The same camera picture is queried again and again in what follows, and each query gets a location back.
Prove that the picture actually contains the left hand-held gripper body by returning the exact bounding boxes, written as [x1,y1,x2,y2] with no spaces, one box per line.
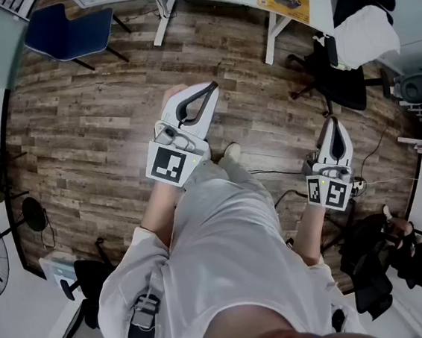
[139,110,214,193]

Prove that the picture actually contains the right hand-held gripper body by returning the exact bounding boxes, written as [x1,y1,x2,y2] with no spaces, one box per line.
[303,155,358,216]

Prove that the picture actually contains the person's left forearm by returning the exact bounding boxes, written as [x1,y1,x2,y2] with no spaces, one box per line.
[136,174,193,252]

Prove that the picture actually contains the person's right forearm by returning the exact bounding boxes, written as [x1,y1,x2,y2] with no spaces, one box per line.
[291,202,335,269]

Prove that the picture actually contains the white power strip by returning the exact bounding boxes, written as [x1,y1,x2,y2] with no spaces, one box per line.
[349,177,369,198]

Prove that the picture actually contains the person's right shoe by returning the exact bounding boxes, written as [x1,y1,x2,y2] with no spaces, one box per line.
[221,141,243,166]

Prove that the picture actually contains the person's light trousers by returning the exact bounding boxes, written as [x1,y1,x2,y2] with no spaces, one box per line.
[189,154,272,219]

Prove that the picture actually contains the black office chair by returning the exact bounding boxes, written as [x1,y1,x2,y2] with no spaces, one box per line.
[278,0,408,120]

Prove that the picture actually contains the white low shelf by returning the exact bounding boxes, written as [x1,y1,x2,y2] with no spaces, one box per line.
[397,134,422,154]

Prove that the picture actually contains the grey waste bin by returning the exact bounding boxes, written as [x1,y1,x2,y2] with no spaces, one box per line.
[391,72,422,109]

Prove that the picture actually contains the black swivel chair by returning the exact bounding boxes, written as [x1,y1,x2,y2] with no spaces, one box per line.
[334,213,400,326]

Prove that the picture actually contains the person's white shirt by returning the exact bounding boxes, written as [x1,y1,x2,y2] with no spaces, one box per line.
[85,164,368,338]

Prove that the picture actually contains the white cloth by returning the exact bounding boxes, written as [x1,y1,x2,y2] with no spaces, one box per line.
[330,1,404,72]

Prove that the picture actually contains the blue chair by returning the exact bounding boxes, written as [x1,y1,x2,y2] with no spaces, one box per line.
[20,0,136,79]

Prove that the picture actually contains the black mesh chair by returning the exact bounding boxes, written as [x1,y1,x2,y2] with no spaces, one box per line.
[51,236,122,338]

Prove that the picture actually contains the grey belt device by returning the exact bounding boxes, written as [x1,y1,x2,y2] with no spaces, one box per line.
[131,292,165,331]

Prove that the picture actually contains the white storage box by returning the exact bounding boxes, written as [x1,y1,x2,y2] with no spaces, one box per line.
[37,251,83,296]

